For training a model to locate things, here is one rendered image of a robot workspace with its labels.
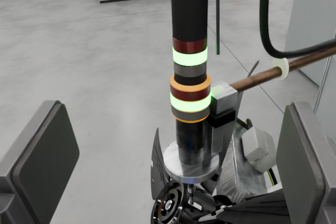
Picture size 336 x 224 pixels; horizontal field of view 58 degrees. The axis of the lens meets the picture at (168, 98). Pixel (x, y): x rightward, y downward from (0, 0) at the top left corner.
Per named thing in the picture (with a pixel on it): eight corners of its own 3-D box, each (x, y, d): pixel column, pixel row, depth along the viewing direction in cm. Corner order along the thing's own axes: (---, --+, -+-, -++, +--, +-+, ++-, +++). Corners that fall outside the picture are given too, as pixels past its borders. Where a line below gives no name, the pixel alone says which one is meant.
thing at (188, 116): (195, 94, 36) (195, 85, 36) (218, 112, 33) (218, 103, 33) (164, 106, 35) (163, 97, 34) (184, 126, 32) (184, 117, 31)
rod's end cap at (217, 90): (217, 96, 37) (218, 82, 36) (227, 104, 35) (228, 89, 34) (203, 101, 36) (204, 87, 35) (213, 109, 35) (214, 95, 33)
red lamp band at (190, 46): (194, 36, 32) (194, 25, 31) (214, 47, 29) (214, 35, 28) (166, 44, 30) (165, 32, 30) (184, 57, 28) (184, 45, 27)
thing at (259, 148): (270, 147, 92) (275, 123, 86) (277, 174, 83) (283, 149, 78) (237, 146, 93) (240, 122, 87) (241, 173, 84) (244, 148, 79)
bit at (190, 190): (195, 200, 44) (195, 176, 41) (195, 207, 43) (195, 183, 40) (188, 200, 44) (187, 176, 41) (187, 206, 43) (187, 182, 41)
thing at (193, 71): (194, 58, 33) (194, 48, 32) (213, 71, 31) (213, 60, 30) (167, 67, 32) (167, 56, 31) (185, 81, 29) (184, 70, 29)
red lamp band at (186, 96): (196, 75, 35) (196, 66, 34) (219, 93, 32) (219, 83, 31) (162, 87, 33) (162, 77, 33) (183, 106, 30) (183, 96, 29)
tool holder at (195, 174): (209, 131, 44) (211, 72, 38) (242, 162, 39) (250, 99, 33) (154, 156, 40) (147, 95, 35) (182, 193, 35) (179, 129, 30)
